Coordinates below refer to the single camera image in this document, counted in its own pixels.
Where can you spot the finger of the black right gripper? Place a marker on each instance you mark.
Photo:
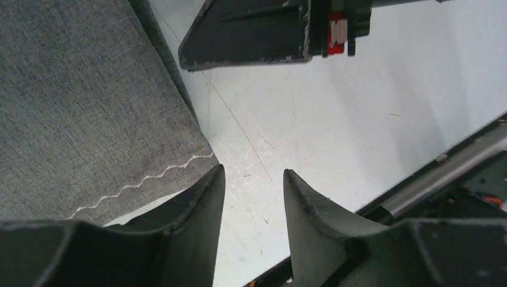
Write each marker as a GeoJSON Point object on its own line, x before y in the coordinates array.
{"type": "Point", "coordinates": [243, 33]}

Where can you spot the grey cloth napkin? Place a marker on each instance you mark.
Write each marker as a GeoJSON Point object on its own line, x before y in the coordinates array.
{"type": "Point", "coordinates": [95, 119]}

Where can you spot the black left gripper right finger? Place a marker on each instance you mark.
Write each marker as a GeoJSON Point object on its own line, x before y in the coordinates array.
{"type": "Point", "coordinates": [332, 246]}

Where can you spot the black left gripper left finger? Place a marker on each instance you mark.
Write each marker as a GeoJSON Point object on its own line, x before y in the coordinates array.
{"type": "Point", "coordinates": [174, 244]}

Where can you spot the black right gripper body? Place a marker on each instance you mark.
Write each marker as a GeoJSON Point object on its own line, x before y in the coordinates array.
{"type": "Point", "coordinates": [335, 25]}

